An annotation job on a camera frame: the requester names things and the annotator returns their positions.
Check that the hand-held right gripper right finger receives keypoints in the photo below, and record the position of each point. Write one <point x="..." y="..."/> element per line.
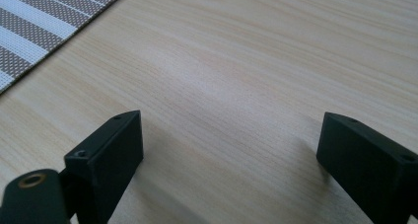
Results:
<point x="368" y="161"/>

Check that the brown white striped placemat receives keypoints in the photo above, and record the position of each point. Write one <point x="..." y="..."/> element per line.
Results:
<point x="36" y="26"/>

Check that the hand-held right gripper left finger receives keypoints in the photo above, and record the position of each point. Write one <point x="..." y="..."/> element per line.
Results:
<point x="108" y="158"/>

